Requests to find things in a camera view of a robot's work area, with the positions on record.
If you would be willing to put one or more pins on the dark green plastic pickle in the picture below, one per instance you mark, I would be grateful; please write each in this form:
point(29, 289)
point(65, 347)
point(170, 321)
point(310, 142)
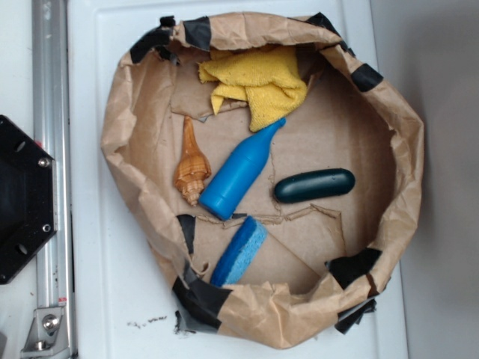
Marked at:
point(314, 185)

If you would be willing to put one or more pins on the blue plastic bottle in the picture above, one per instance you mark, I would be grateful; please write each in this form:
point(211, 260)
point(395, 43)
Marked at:
point(235, 177)

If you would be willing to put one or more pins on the brown paper bag bin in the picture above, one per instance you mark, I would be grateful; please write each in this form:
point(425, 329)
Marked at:
point(324, 261)

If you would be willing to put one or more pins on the orange spiral seashell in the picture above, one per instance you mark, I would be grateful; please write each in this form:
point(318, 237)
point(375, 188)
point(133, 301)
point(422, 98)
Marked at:
point(193, 168)

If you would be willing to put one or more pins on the blue sponge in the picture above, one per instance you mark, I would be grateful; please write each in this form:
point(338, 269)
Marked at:
point(240, 253)

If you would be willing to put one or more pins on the yellow microfiber cloth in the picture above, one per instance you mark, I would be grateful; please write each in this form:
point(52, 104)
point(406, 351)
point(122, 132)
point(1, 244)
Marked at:
point(266, 78)

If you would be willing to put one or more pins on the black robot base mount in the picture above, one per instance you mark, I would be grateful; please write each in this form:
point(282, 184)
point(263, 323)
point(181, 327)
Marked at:
point(27, 199)

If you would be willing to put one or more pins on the aluminium extrusion rail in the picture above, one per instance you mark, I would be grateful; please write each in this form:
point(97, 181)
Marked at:
point(55, 273)

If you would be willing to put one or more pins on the metal corner bracket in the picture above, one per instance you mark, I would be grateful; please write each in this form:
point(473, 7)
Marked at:
point(47, 336)

